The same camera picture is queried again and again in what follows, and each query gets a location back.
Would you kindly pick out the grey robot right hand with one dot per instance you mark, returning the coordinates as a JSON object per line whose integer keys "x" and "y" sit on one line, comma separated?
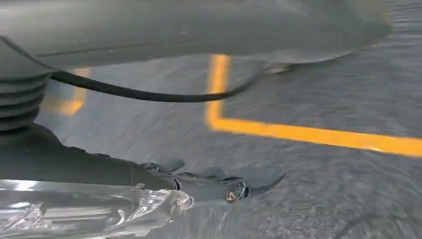
{"x": 165, "y": 29}

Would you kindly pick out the yellow floor tape outline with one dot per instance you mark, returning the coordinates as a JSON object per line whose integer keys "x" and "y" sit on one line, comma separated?
{"x": 296, "y": 133}

